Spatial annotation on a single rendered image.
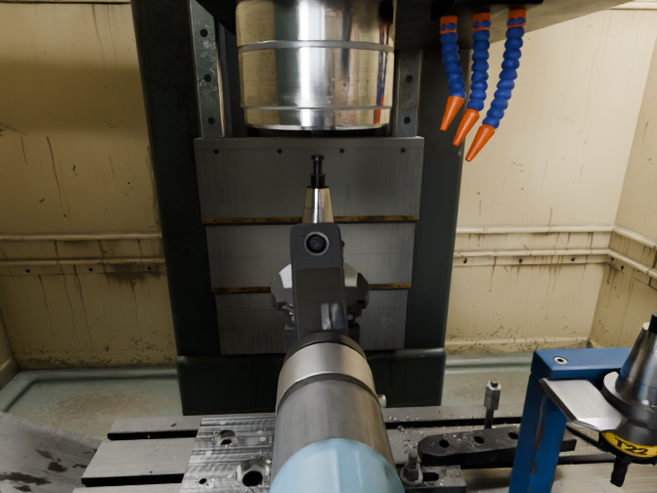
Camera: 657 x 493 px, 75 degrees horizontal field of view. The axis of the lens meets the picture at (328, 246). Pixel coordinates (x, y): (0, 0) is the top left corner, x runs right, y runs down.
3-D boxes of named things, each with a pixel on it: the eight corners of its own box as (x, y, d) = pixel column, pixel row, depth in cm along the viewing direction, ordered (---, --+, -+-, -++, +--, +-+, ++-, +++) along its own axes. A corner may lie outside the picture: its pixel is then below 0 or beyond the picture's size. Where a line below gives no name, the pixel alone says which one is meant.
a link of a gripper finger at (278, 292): (265, 287, 48) (279, 325, 41) (264, 274, 48) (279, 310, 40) (306, 282, 50) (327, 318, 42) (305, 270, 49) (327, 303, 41)
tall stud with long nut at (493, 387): (496, 446, 77) (505, 385, 73) (481, 447, 77) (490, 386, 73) (490, 434, 80) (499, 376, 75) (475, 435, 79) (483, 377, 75)
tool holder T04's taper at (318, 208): (334, 237, 53) (334, 183, 51) (338, 248, 49) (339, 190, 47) (298, 238, 52) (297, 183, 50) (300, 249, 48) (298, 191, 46)
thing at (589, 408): (636, 432, 38) (638, 425, 38) (579, 435, 38) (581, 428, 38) (587, 383, 45) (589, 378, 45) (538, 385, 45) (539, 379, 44)
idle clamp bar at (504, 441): (571, 470, 72) (578, 440, 70) (423, 489, 69) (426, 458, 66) (552, 448, 76) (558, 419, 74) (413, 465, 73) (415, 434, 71)
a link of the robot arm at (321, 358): (273, 373, 29) (392, 370, 29) (277, 337, 33) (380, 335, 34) (277, 459, 31) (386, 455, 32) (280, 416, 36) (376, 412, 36)
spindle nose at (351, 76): (373, 121, 55) (376, 16, 51) (410, 129, 40) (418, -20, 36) (246, 121, 53) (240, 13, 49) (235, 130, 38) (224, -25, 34)
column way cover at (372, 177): (410, 352, 106) (424, 138, 89) (214, 358, 103) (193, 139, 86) (405, 341, 110) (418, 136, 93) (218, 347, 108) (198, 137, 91)
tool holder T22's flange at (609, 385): (649, 393, 45) (655, 373, 44) (692, 436, 39) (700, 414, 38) (587, 390, 45) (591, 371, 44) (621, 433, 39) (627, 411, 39)
